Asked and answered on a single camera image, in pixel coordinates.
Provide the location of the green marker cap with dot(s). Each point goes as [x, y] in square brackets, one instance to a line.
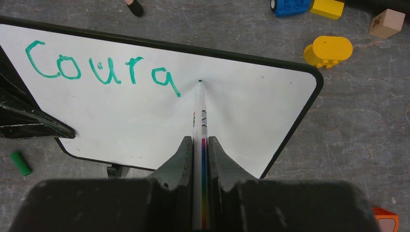
[20, 163]

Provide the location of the pink music stand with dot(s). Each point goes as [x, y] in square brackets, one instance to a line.
[135, 7]

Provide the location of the white whiteboard black frame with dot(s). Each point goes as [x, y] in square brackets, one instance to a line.
[131, 100]

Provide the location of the yellow round block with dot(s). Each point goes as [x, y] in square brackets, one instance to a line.
[328, 51]

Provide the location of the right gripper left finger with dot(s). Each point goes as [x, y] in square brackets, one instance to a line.
[170, 196]

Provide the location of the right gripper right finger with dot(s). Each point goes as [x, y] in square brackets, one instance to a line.
[224, 200]

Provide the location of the blue toy piece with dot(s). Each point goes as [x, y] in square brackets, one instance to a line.
[282, 8]

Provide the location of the yellow rectangular block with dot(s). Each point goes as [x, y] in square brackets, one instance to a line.
[328, 8]

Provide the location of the tan wooden cube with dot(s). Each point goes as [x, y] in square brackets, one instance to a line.
[387, 24]

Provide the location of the green marker without cap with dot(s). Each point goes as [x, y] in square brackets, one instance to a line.
[199, 141]

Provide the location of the metal whiteboard stand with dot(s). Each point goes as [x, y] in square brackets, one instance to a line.
[117, 171]

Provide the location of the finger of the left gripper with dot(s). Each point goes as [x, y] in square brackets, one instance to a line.
[20, 115]

